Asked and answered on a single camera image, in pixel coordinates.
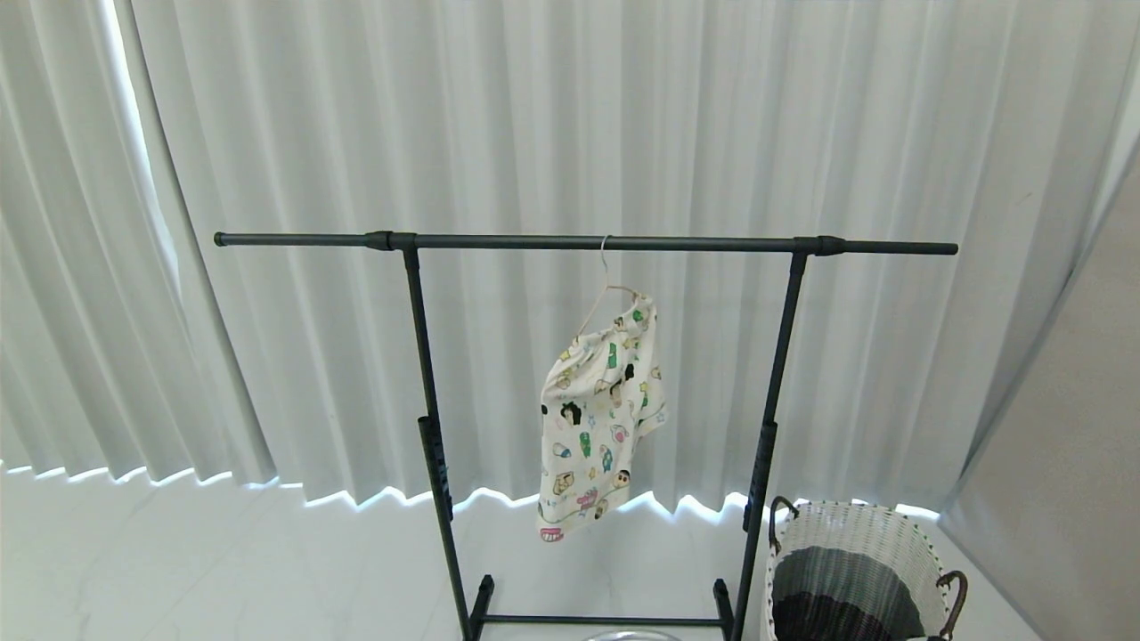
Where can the cream printed garment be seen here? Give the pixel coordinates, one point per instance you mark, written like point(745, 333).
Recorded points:
point(597, 427)

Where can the black clothes rack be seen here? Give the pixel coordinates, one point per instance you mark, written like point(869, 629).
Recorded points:
point(579, 242)

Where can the white laundry basket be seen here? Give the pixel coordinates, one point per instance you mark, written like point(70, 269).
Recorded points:
point(855, 534)

